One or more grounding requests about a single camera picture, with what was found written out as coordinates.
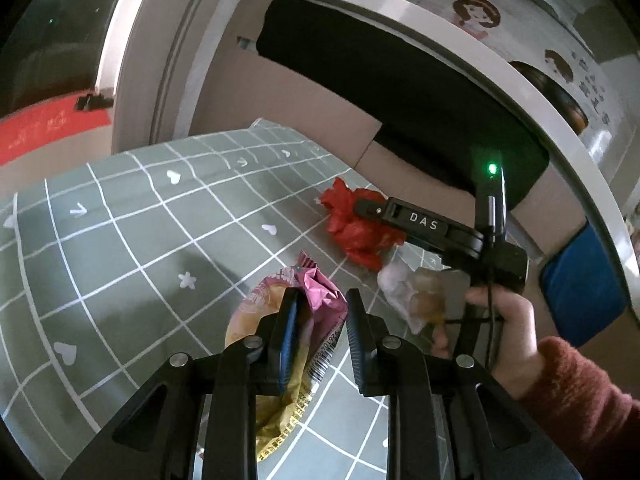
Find red white wrapper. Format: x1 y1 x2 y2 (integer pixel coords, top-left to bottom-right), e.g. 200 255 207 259
320 178 406 272

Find person's right hand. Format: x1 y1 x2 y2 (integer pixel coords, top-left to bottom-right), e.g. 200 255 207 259
465 285 544 400

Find grey range hood edge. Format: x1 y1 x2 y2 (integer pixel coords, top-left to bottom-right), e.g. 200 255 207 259
242 0 640 321

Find green grid table mat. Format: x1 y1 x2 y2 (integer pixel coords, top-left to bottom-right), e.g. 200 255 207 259
0 118 446 480

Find yellow red snack bag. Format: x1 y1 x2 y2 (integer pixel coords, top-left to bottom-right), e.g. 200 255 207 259
224 252 348 462

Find red sleeve right forearm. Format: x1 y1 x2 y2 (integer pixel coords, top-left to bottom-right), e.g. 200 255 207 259
520 337 639 479

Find clear plastic wrapper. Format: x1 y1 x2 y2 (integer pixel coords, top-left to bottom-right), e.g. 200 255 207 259
378 260 470 335

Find blue cloth panel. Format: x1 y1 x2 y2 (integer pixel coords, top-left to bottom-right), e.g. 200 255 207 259
538 224 627 347

